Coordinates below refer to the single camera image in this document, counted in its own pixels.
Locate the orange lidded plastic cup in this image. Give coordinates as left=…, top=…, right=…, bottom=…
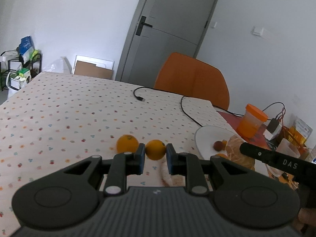
left=236, top=104, right=268, bottom=139

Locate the orange red table mat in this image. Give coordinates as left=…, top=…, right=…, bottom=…
left=218, top=111, right=270, bottom=150

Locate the brown cardboard sheet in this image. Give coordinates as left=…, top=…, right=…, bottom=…
left=74, top=60, right=113, bottom=79

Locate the large orange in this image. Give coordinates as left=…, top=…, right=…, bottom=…
left=216, top=153, right=229, bottom=159
left=116, top=135, right=139, bottom=153

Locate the black usb cable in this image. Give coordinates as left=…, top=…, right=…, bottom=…
left=133, top=86, right=244, bottom=127

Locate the green white box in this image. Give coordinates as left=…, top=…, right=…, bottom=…
left=10, top=68, right=31, bottom=90

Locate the blue plastic bag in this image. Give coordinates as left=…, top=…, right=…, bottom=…
left=19, top=36, right=34, bottom=59

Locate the black door handle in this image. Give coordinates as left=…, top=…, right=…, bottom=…
left=135, top=16, right=153, bottom=36

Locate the white wall switch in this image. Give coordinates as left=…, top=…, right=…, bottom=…
left=252, top=26, right=264, bottom=36

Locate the white plastic bag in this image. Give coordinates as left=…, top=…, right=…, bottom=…
left=42, top=57, right=72, bottom=74

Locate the large orange on table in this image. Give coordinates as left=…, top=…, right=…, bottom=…
left=116, top=135, right=139, bottom=153

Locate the person's right hand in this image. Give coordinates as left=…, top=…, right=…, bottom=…
left=291, top=208, right=316, bottom=236

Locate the black metal shelf rack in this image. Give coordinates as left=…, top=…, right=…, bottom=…
left=1, top=50, right=43, bottom=91

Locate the small orange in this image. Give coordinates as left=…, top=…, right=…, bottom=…
left=145, top=140, right=166, bottom=161

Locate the dark red small fruit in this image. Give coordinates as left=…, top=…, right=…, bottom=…
left=213, top=141, right=224, bottom=152

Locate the white power adapter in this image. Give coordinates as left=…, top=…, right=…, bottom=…
left=263, top=118, right=282, bottom=141

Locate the white round plate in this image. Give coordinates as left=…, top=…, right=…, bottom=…
left=194, top=126, right=237, bottom=160

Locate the white framed board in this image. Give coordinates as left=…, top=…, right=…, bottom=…
left=72, top=55, right=114, bottom=78

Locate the orange chair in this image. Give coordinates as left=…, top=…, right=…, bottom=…
left=154, top=53, right=230, bottom=110

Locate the peeled orange fruit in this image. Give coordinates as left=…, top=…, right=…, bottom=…
left=226, top=135, right=255, bottom=171

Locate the clear glass cup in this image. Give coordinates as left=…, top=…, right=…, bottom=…
left=266, top=137, right=303, bottom=178

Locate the dotted white tablecloth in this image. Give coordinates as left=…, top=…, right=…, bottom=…
left=1, top=72, right=230, bottom=236

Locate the grey door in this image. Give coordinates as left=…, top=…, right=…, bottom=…
left=115, top=0, right=217, bottom=87

